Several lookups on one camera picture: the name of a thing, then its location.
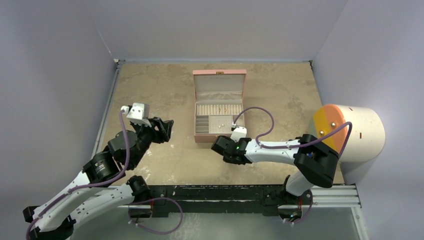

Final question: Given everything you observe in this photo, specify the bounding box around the white cylinder orange lid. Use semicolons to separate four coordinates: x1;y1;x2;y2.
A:
307;104;386;163

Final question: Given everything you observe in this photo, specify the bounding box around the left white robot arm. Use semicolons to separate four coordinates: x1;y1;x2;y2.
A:
23;115;174;240

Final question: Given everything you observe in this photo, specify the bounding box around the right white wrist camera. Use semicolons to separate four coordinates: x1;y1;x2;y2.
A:
230;123;247;142

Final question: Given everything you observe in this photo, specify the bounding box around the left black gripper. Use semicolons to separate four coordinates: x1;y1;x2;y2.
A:
129;115;173;168

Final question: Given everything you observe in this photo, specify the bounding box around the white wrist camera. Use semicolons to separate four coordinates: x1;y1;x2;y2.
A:
230;123;247;142
120;102;152;127

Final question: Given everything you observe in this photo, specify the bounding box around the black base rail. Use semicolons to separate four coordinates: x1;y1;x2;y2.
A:
133;184;312;221

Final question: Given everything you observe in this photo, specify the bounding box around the pink jewelry box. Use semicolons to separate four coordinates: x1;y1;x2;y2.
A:
192;69;247;143

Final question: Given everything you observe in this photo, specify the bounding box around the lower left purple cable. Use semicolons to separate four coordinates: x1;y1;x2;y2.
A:
128;197;184;235

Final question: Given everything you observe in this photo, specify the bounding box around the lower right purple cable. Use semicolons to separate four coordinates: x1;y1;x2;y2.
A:
283;187;314;226

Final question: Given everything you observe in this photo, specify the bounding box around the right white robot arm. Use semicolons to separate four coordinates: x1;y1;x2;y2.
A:
211;134;339;204

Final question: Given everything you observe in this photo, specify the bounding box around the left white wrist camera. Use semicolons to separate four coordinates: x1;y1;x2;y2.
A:
120;102;152;127

